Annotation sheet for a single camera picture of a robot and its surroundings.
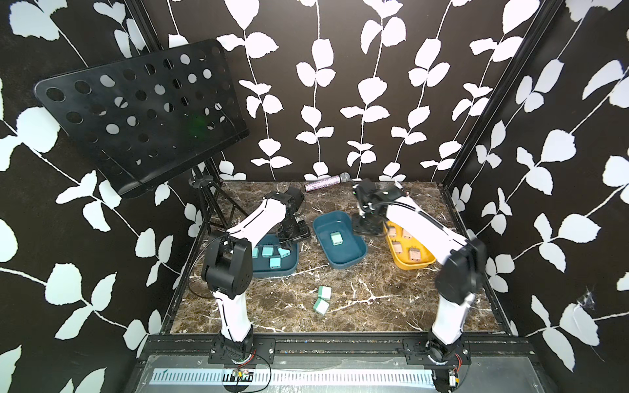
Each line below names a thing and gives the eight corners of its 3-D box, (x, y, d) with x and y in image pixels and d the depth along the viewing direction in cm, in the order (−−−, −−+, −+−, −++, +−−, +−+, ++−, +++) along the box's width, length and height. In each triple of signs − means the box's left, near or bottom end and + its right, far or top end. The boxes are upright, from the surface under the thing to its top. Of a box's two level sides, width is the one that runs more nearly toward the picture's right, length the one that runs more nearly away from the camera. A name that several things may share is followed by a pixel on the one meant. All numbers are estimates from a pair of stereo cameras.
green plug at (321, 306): (312, 309, 84) (311, 307, 82) (318, 298, 87) (318, 296, 85) (324, 317, 83) (324, 315, 81) (330, 305, 85) (330, 303, 83)
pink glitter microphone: (307, 195, 117) (307, 190, 114) (304, 188, 119) (304, 183, 117) (350, 182, 123) (351, 177, 120) (346, 176, 125) (347, 171, 123)
